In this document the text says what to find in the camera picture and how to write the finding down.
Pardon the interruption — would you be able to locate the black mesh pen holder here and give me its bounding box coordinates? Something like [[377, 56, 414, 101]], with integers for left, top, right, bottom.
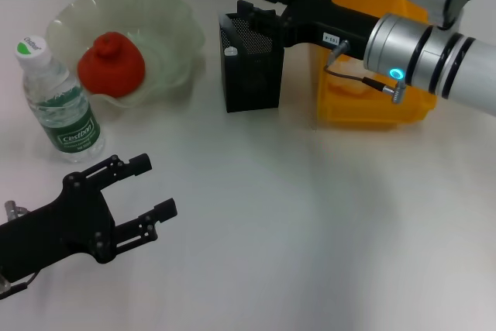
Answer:
[[218, 11, 286, 113]]

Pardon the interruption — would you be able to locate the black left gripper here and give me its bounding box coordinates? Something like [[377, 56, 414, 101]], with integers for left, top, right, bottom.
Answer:
[[0, 153, 178, 285]]

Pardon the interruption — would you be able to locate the right wrist cable with plug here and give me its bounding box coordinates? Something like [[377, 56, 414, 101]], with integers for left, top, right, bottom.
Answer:
[[323, 39, 408, 104]]

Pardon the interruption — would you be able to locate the clear green-label water bottle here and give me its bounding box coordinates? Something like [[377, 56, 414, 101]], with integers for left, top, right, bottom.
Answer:
[[14, 34, 106, 164]]

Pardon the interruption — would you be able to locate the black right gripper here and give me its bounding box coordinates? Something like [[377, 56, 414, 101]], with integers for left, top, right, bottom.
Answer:
[[236, 0, 383, 55]]

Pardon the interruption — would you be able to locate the wrist cable with plug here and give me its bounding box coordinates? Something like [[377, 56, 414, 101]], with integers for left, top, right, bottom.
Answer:
[[0, 198, 40, 298], [323, 39, 408, 104]]

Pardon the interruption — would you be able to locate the left wrist cable with plug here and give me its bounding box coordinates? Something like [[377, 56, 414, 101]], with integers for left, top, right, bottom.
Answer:
[[0, 198, 40, 298]]

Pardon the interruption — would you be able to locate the pale green glass fruit plate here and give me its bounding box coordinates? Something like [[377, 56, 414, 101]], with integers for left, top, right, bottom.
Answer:
[[45, 0, 205, 109]]

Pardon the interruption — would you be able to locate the yellow plastic bin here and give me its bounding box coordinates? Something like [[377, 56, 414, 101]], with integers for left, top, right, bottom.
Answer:
[[316, 0, 438, 130]]

